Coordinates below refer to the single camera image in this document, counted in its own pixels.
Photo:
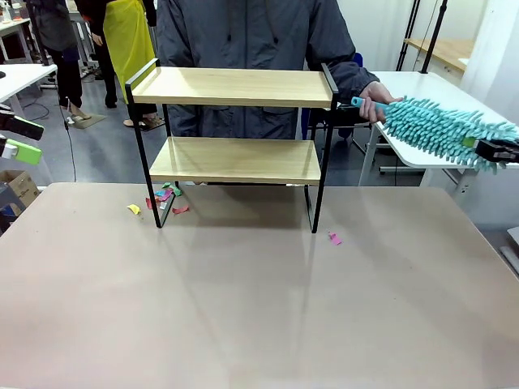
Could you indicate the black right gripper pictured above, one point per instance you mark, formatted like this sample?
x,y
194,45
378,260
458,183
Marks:
x,y
513,156

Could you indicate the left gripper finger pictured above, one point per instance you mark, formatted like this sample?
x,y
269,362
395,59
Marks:
x,y
24,127
24,152

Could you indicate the teal chenille duster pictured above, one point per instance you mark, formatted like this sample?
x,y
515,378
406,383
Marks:
x,y
425,129

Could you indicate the yellow paper scrap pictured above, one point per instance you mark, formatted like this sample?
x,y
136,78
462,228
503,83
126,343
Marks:
x,y
134,208

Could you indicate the red paper scrap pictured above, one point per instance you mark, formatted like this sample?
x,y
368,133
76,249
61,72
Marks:
x,y
149,202
180,210

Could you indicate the green paper scrap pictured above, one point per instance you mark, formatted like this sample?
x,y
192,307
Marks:
x,y
167,185
177,192

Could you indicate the pink paper scrap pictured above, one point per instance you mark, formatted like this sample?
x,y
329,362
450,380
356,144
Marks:
x,y
336,240

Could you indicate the two-tier wooden black-frame shelf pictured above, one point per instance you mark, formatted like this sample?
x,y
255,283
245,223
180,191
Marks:
x,y
231,87

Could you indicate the person's left forearm grey sleeve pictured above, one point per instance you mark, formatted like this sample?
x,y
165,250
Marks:
x,y
353,77

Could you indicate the person's left hand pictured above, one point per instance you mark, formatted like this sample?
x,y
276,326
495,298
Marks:
x,y
375,99

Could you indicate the cardboard box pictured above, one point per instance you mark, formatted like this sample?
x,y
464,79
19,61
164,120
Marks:
x,y
20,188

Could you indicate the small white desk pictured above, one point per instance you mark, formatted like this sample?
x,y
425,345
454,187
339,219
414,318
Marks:
x,y
24,77

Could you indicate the grey floor mat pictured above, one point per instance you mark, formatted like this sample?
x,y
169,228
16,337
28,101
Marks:
x,y
87,121

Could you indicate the large white side table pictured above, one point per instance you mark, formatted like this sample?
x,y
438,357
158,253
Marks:
x,y
421,87

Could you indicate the background white workbench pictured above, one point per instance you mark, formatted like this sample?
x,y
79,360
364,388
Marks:
x,y
14,28

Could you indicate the person in dark clothes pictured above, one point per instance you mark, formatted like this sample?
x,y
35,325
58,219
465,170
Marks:
x,y
61,32

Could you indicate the wooden-top background table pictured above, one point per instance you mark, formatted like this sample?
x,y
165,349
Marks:
x,y
446,48

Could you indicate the black tripod pole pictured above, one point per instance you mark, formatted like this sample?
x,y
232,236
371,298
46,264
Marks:
x,y
408,36
434,36

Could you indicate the person in yellow apron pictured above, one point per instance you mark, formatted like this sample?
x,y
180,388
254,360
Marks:
x,y
125,48

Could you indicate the black office chair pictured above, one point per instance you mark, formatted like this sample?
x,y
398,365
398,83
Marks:
x,y
353,125

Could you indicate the blue chair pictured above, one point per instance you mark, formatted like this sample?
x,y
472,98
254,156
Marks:
x,y
360,61

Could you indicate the person in grey jacket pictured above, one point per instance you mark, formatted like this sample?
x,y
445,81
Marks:
x,y
251,32

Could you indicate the grey metal frame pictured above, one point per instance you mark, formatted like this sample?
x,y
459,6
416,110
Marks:
x,y
511,247

